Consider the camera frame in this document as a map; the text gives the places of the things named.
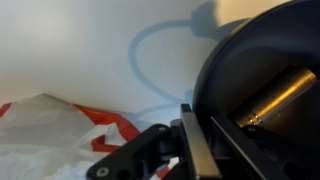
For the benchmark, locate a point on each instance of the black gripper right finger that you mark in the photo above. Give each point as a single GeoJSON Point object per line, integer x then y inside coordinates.
{"type": "Point", "coordinates": [266, 156]}

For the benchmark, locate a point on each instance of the small black pan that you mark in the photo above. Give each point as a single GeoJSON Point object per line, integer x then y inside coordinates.
{"type": "Point", "coordinates": [253, 53]}

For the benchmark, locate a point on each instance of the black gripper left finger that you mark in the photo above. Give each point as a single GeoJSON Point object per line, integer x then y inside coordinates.
{"type": "Point", "coordinates": [200, 156]}

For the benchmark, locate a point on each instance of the brass metal cylinder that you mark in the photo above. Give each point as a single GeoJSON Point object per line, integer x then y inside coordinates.
{"type": "Point", "coordinates": [276, 96]}

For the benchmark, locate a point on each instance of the white red plastic bag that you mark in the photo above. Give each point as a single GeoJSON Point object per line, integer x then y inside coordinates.
{"type": "Point", "coordinates": [50, 140]}

